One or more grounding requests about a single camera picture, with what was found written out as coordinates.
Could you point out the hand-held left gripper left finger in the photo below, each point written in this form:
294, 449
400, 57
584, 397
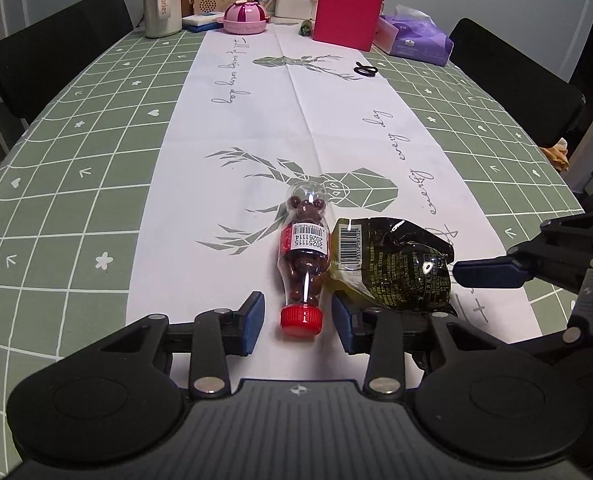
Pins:
254, 320

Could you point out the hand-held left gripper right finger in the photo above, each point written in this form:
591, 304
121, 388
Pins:
341, 325

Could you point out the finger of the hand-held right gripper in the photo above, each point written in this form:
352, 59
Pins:
491, 272

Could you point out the dark green snack packet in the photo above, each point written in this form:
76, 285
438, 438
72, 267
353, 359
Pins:
391, 270

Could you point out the small red-capped candy bottle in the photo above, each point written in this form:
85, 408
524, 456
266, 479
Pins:
304, 260

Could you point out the tan cloth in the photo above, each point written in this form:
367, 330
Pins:
559, 155

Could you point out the black chair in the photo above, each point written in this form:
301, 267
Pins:
56, 50
516, 80

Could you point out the green checked tablecloth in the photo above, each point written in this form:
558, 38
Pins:
76, 160

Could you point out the purple tissue pack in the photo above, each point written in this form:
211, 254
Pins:
421, 40

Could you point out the pale pink packet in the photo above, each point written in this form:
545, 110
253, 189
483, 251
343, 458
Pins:
385, 37

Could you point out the pink box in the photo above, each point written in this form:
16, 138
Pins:
344, 20

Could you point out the small green object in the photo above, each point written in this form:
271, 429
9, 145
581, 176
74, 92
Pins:
305, 27

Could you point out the blue and white box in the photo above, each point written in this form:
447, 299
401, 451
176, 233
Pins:
201, 22

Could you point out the pink round case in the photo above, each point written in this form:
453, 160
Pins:
245, 17

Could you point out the white rectangular box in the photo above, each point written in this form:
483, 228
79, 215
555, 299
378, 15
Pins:
294, 8

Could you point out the beige small radio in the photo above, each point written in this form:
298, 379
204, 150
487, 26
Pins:
216, 1

